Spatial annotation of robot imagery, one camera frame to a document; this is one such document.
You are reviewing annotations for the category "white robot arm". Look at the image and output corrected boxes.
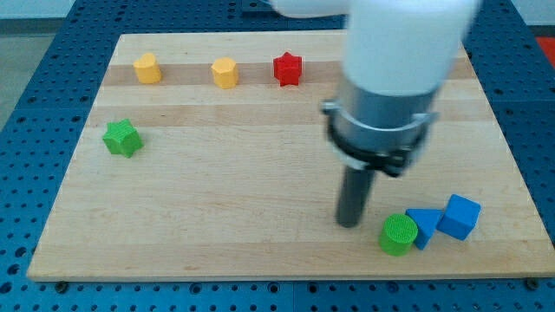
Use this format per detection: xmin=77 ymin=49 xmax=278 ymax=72
xmin=270 ymin=0 xmax=481 ymax=96

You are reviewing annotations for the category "yellow heart block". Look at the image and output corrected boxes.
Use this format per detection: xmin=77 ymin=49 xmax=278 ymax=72
xmin=133 ymin=53 xmax=162 ymax=84

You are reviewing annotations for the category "wooden board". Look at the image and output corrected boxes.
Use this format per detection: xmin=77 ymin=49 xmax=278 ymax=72
xmin=27 ymin=30 xmax=554 ymax=282

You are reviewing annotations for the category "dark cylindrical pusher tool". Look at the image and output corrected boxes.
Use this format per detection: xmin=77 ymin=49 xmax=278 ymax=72
xmin=336 ymin=166 xmax=375 ymax=228

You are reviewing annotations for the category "red star block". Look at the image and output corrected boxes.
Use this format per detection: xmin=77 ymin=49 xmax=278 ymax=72
xmin=273 ymin=52 xmax=303 ymax=87

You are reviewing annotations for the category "yellow hexagon block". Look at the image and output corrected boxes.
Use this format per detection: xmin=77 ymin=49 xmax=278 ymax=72
xmin=211 ymin=57 xmax=238 ymax=89

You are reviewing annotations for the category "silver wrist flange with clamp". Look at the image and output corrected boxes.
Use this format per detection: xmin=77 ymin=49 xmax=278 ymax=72
xmin=322 ymin=76 xmax=438 ymax=178

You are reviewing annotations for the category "green cylinder block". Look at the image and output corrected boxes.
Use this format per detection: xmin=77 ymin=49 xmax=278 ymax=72
xmin=378 ymin=214 xmax=418 ymax=257

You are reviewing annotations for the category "green star block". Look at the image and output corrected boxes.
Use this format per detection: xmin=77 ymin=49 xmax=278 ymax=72
xmin=102 ymin=119 xmax=144 ymax=158

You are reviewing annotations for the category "blue triangle block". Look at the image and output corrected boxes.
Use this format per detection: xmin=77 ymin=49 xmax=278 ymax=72
xmin=405 ymin=208 xmax=443 ymax=250

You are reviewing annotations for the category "blue cube block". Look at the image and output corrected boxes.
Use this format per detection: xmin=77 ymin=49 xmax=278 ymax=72
xmin=436 ymin=194 xmax=481 ymax=241

